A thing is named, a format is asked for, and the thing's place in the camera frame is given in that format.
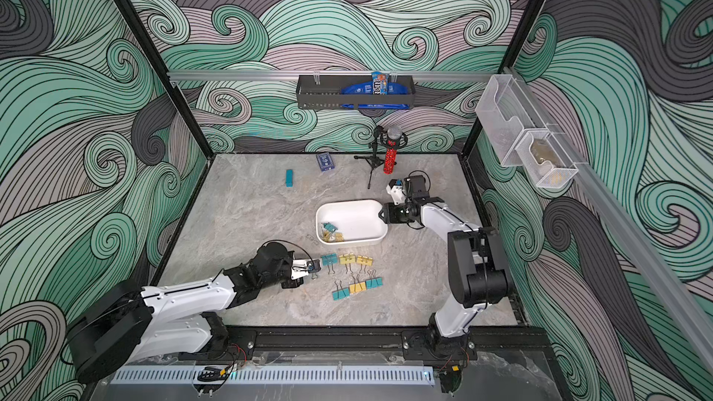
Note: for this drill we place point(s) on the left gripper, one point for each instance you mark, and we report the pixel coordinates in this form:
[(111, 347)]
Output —
[(295, 283)]

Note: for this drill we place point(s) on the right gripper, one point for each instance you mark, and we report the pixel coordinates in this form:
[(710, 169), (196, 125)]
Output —
[(393, 213)]

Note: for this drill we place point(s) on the teal binder clip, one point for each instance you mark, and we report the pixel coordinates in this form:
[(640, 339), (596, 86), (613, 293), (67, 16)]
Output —
[(340, 293), (313, 268), (328, 227), (373, 281), (329, 262)]

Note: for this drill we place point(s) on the yellow binder clip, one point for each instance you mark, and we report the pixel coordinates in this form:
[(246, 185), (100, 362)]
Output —
[(364, 262), (332, 237), (347, 260), (357, 286)]

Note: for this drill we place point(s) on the white plastic storage box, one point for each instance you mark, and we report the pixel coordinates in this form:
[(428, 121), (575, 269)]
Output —
[(357, 220)]

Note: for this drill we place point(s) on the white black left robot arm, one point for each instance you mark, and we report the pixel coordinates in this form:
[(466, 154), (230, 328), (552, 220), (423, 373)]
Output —
[(131, 322)]

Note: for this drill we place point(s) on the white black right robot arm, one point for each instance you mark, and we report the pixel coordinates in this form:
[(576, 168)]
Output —
[(476, 280)]

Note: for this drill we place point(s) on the blue card box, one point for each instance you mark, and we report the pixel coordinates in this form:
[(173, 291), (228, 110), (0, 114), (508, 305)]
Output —
[(325, 162)]

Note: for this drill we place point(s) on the red glitter microphone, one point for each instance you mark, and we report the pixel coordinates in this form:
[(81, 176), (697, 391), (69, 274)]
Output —
[(393, 141)]

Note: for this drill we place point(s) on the black microphone tripod stand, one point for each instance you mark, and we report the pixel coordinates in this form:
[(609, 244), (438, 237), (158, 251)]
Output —
[(379, 139)]

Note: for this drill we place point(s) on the blue package in shelf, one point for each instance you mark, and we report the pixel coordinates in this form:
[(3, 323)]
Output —
[(368, 89)]

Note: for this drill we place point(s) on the clear plastic wall bin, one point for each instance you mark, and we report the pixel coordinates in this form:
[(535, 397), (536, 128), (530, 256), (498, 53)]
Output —
[(506, 114)]

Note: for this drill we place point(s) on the small clear wall bin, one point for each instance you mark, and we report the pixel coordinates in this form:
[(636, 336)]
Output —
[(545, 161)]

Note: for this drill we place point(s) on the black wall shelf basket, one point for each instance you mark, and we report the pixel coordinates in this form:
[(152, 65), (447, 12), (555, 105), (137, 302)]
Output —
[(326, 94)]

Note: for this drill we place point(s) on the aluminium wall rail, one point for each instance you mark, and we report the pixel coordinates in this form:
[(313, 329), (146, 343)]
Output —
[(286, 75), (689, 316)]

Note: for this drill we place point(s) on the black corner frame post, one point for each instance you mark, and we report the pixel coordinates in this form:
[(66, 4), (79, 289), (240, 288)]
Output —
[(515, 43)]

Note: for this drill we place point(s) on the right aluminium wall rail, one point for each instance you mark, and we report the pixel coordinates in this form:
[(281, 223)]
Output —
[(689, 316)]

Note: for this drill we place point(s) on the black left corner post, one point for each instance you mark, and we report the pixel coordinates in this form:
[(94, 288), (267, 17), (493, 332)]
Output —
[(140, 33)]

